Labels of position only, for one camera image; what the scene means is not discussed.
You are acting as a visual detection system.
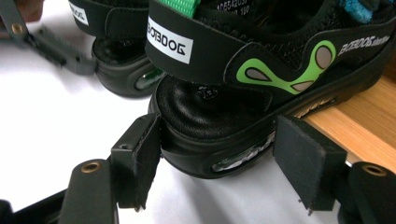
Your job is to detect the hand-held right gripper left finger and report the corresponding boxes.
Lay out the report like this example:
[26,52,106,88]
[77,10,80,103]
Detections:
[109,112,163,213]

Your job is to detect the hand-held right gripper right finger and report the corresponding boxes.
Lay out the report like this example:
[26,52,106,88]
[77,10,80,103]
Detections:
[272,114,348,217]

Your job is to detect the black green child sandal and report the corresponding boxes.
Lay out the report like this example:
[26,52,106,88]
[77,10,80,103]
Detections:
[144,0,396,180]
[67,0,167,99]

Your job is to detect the wooden three-tier shoe rack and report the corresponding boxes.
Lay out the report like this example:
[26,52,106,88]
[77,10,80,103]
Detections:
[302,49,396,175]

